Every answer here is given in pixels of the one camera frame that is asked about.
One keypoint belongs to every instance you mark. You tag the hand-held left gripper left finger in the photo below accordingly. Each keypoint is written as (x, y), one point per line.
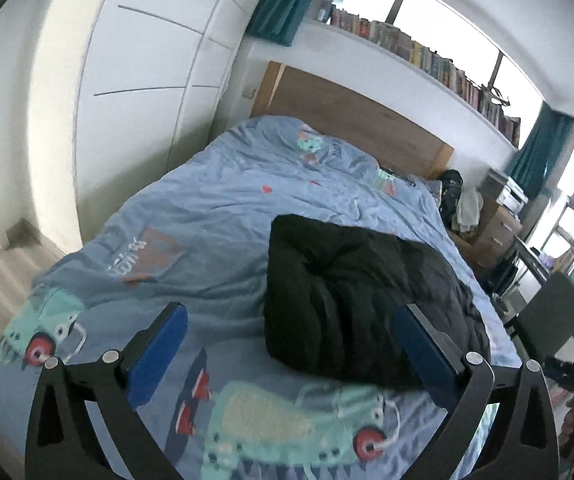
(159, 355)

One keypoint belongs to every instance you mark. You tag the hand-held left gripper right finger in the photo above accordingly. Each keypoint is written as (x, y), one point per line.
(424, 355)

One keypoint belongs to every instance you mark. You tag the black puffer jacket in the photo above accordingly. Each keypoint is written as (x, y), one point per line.
(367, 300)

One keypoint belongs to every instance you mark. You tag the pile of grey clothes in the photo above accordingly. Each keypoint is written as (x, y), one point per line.
(469, 210)

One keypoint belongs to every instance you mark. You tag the dark upholstered chair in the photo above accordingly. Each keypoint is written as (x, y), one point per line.
(552, 310)

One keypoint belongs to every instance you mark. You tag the glass desk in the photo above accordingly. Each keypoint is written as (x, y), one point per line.
(537, 257)

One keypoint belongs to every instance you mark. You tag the bed with blue cartoon duvet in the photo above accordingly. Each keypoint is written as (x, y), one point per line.
(192, 220)

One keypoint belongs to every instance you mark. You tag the wooden dresser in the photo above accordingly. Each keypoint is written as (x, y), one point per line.
(497, 235)

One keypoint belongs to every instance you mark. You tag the black backpack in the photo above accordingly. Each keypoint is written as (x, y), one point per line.
(451, 192)

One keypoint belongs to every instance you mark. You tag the grey printer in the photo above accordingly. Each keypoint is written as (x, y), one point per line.
(507, 190)

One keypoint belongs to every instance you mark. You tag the teal curtain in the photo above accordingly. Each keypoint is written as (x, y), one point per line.
(542, 155)
(287, 0)

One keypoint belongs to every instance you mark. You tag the wooden headboard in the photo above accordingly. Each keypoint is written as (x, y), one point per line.
(357, 120)

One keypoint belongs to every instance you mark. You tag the white wardrobe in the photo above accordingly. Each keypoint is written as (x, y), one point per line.
(132, 110)

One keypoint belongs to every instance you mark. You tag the row of books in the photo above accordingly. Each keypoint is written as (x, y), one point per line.
(417, 50)

